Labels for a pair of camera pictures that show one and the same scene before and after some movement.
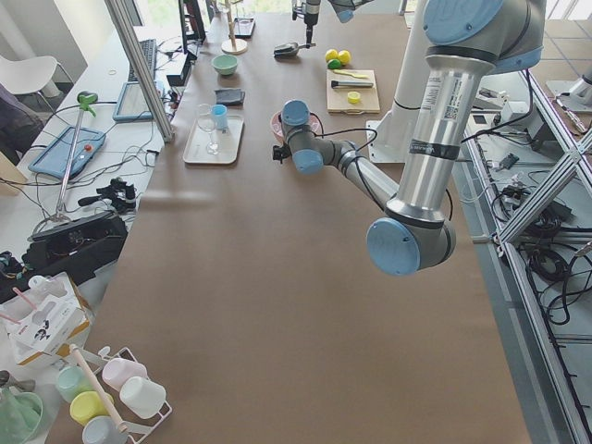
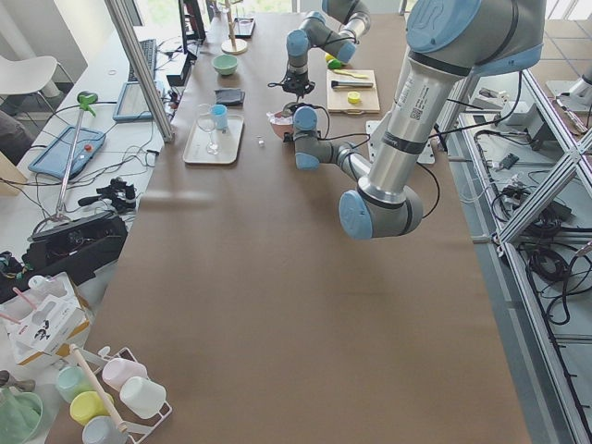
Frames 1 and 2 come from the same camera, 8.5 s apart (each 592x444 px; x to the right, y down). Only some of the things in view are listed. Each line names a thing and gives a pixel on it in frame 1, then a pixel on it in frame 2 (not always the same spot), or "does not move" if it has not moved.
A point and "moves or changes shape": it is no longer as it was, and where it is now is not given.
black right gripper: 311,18 -> 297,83
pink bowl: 277,128 does not move
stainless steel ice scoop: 289,49 moves or changes shape
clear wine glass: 207,122 does not move
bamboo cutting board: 337,98 does not move
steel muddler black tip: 335,84 does not move
